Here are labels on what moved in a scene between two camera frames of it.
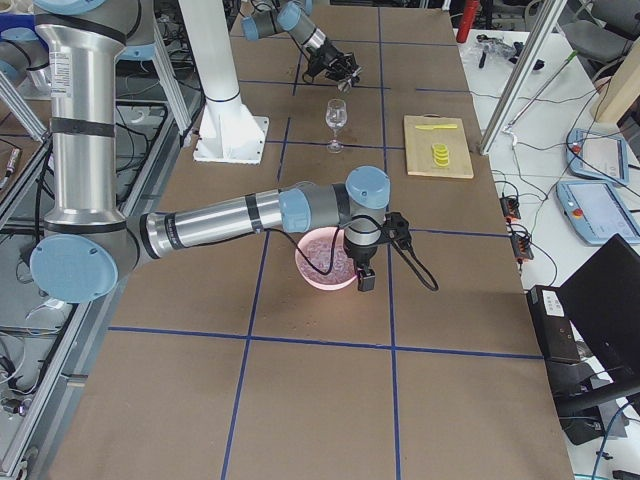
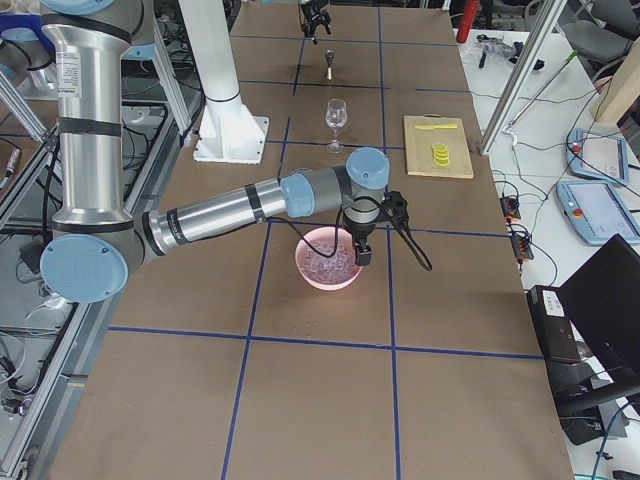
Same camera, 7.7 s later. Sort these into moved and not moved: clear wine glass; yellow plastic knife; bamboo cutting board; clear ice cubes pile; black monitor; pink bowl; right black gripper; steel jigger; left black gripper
Moved: left black gripper; steel jigger; right black gripper
Not moved: clear wine glass; black monitor; pink bowl; clear ice cubes pile; yellow plastic knife; bamboo cutting board
